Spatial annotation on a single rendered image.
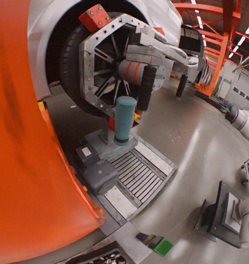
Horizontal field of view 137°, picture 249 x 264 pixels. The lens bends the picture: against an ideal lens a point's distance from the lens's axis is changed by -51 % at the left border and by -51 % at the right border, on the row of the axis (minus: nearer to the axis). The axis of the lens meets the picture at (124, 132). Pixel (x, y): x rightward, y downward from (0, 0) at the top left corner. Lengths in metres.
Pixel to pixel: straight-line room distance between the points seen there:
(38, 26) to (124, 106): 0.52
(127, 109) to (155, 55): 0.24
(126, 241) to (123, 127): 0.49
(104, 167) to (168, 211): 0.72
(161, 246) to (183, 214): 0.85
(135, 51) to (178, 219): 1.14
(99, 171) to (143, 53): 0.53
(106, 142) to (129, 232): 0.71
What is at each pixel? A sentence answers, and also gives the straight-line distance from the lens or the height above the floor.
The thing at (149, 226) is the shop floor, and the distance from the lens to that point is 0.95.
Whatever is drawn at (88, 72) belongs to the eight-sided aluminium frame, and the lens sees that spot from 0.41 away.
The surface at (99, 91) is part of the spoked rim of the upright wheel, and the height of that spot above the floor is 0.72.
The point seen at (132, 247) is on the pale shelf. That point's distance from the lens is 0.48.
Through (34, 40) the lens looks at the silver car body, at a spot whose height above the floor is 1.02.
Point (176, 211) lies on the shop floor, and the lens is 1.07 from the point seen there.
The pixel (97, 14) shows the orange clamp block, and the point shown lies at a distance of 0.45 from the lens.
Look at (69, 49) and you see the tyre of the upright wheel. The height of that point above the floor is 0.95.
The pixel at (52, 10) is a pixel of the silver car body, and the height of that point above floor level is 1.15.
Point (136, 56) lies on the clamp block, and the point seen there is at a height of 0.92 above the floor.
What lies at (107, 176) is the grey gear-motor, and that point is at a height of 0.40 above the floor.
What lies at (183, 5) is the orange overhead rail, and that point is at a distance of 4.35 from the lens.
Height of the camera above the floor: 0.90
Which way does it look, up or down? 41 degrees down
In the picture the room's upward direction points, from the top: 9 degrees clockwise
